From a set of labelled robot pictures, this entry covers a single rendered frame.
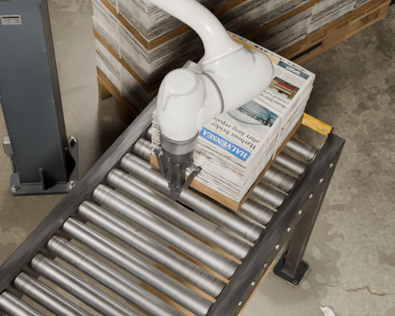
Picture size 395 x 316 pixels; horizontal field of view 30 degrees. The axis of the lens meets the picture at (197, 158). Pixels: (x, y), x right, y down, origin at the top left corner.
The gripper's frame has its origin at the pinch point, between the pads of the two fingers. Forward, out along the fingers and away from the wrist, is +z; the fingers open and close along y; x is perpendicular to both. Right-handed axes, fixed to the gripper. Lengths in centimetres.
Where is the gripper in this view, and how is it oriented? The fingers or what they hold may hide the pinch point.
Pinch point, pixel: (175, 189)
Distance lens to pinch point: 186.6
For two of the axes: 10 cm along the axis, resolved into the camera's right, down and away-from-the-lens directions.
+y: -8.4, -4.6, 2.8
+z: -0.6, 5.9, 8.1
